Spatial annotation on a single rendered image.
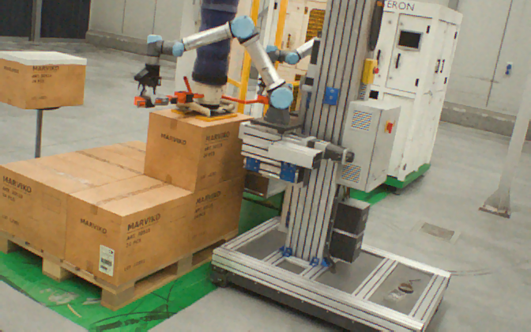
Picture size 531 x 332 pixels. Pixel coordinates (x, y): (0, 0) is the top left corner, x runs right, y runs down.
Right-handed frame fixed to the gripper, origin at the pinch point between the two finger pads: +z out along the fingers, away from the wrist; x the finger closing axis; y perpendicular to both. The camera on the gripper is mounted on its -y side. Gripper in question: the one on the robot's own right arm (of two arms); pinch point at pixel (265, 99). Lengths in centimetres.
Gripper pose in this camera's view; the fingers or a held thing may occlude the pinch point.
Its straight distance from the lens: 367.2
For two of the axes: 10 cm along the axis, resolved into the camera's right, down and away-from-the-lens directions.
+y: -4.8, 1.5, -8.7
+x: 8.7, 2.5, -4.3
